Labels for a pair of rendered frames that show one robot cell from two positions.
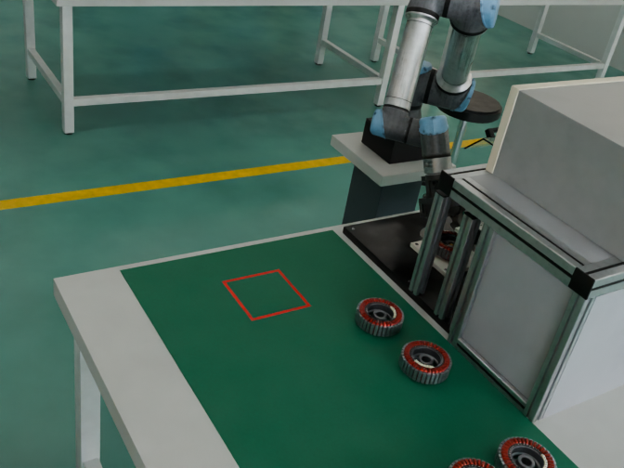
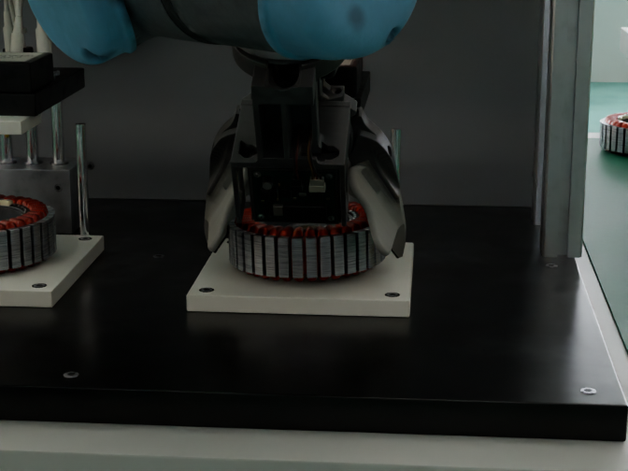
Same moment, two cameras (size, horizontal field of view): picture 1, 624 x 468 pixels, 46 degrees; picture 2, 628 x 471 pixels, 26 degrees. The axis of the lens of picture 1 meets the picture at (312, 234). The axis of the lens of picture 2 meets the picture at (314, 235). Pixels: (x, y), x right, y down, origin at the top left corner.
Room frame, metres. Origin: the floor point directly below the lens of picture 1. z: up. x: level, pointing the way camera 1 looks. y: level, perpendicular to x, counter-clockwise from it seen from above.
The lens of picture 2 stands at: (2.42, 0.26, 1.05)
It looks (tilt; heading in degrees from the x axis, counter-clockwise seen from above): 15 degrees down; 222
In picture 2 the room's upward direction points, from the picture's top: straight up
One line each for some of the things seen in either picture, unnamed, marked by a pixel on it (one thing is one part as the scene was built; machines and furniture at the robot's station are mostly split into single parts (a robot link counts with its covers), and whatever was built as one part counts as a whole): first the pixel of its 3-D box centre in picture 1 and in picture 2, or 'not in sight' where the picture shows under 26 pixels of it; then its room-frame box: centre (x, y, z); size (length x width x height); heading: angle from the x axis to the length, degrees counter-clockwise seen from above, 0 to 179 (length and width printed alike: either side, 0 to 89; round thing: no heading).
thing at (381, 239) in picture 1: (482, 254); (147, 286); (1.78, -0.48, 0.76); 0.64 x 0.47 x 0.02; 127
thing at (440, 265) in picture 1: (448, 253); (307, 274); (1.72, -0.37, 0.78); 0.15 x 0.15 x 0.01; 37
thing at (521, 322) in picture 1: (513, 320); not in sight; (1.27, -0.45, 0.91); 0.28 x 0.03 x 0.32; 37
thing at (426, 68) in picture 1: (412, 81); not in sight; (2.40, -0.24, 1.01); 0.13 x 0.12 x 0.14; 81
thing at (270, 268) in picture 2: (450, 245); (306, 237); (1.72, -0.37, 0.80); 0.11 x 0.11 x 0.04
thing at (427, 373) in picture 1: (424, 361); not in sight; (1.26, -0.29, 0.77); 0.11 x 0.11 x 0.04
